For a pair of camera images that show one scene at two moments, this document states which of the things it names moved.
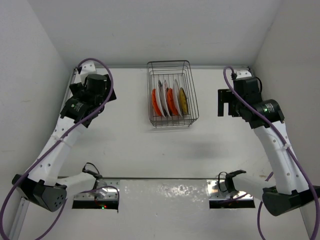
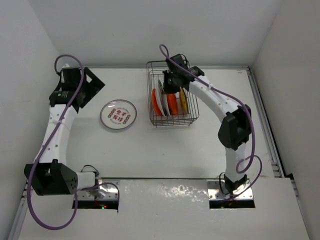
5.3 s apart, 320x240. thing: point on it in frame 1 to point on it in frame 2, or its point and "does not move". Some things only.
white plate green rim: [164, 95] does not move
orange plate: [155, 102] does not move
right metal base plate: [217, 190] does not move
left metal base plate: [104, 189] does not move
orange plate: [171, 101] does not move
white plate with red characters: [159, 97] to [118, 114]
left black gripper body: [107, 94] to [88, 89]
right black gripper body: [236, 107] to [170, 85]
